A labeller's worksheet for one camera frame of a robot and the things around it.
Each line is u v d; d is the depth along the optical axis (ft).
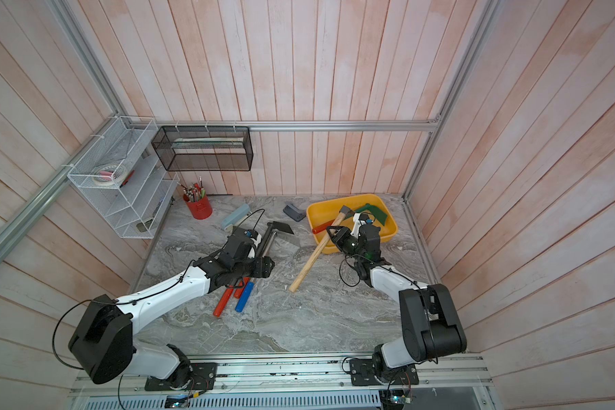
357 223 2.68
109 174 2.43
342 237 2.59
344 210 2.94
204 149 3.31
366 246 2.24
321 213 3.75
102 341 1.36
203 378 2.38
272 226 3.50
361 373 2.40
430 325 1.48
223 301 2.86
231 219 3.50
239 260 2.18
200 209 3.52
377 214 3.51
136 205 2.56
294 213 3.73
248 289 2.96
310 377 2.45
